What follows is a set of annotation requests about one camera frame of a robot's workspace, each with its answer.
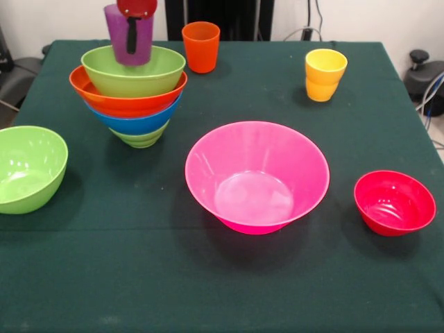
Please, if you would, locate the yellow plastic cup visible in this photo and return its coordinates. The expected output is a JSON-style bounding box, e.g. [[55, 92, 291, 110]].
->
[[305, 78, 339, 103], [305, 48, 348, 86]]

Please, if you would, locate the black office chair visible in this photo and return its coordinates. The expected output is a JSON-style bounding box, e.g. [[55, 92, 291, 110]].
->
[[0, 26, 53, 112]]

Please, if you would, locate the purple plastic cup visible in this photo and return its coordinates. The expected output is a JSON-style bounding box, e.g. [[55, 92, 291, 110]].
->
[[103, 3, 155, 67]]

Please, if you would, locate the bundle of grey cables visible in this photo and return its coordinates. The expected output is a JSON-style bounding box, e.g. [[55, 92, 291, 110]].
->
[[415, 71, 444, 121]]

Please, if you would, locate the small red plastic bowl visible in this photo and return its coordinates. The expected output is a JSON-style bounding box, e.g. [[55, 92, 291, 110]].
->
[[353, 169, 437, 237]]

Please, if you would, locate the blue plastic bowl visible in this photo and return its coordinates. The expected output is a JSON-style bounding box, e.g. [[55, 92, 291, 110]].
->
[[84, 93, 183, 135]]

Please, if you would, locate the dark green tablecloth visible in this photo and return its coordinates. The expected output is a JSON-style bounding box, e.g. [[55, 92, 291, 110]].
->
[[0, 40, 444, 333]]

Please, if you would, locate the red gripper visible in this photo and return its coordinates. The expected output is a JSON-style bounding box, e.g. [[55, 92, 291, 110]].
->
[[116, 0, 159, 56]]

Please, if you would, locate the small green plastic bowl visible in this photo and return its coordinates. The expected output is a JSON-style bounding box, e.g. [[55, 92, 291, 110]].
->
[[108, 119, 171, 149]]

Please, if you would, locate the orange plastic cup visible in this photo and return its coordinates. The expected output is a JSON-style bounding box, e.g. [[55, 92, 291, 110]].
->
[[181, 21, 221, 74]]

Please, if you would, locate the large green plastic bowl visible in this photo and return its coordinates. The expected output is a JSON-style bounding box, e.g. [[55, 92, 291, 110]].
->
[[80, 44, 187, 99], [0, 125, 69, 215]]

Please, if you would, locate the orange plastic bowl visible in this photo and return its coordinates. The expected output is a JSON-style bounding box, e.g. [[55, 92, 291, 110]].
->
[[69, 65, 189, 118]]

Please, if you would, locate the black equipment base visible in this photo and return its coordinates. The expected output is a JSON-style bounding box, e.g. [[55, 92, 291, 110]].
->
[[404, 49, 444, 102]]

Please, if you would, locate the pink plastic bowl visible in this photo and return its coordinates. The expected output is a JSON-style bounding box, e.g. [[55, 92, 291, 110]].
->
[[184, 121, 331, 236]]

